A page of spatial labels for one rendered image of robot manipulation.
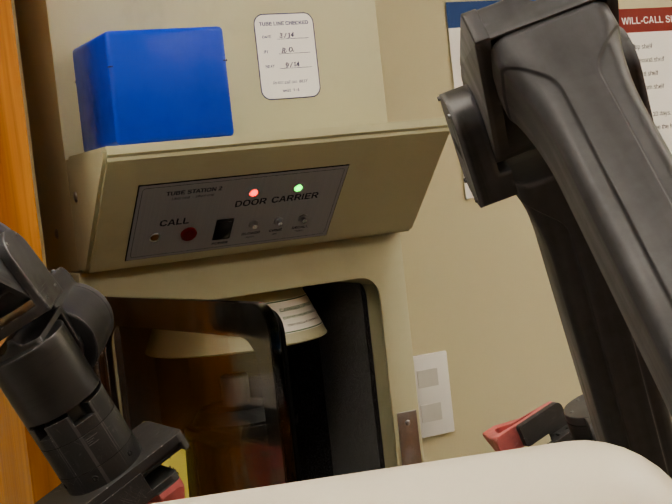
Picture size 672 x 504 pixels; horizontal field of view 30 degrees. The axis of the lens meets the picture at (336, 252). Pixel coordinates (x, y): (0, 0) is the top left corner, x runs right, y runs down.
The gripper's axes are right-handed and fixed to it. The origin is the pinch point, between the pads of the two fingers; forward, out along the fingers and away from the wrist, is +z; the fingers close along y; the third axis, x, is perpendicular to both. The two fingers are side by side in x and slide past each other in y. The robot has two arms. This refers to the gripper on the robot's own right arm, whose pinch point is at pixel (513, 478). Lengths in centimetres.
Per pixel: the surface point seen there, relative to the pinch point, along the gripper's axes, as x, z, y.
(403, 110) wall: -35, 55, 28
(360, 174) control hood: 0.3, 3.4, 30.6
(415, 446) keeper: 2.5, 11.8, 3.0
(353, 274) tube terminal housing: 1.1, 11.7, 21.1
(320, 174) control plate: 4.1, 2.8, 32.3
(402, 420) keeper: 2.6, 11.7, 6.0
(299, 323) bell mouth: 7.2, 14.2, 18.9
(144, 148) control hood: 18.4, -0.1, 40.9
